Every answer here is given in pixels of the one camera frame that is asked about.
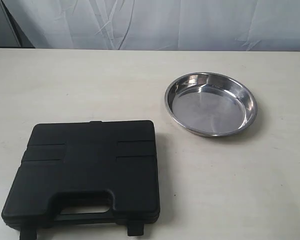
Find black plastic tool case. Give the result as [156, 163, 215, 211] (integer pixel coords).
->
[1, 120, 160, 240]

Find round stainless steel pan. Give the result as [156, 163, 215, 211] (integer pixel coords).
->
[164, 72, 258, 138]

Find white backdrop curtain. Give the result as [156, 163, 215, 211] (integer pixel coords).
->
[4, 0, 300, 52]

